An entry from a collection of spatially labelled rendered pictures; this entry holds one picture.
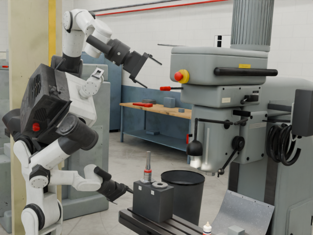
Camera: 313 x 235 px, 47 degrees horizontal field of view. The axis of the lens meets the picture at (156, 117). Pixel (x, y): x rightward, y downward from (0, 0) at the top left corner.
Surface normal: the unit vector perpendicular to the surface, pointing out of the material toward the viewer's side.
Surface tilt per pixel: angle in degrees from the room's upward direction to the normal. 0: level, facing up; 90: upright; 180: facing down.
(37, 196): 90
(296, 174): 88
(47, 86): 47
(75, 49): 125
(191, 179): 86
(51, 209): 75
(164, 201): 90
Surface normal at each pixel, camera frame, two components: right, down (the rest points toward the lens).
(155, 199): -0.67, 0.08
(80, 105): 0.66, -0.61
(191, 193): 0.38, 0.22
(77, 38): 0.39, 0.69
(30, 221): -0.47, 0.11
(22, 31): 0.66, 0.15
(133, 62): 0.03, 0.15
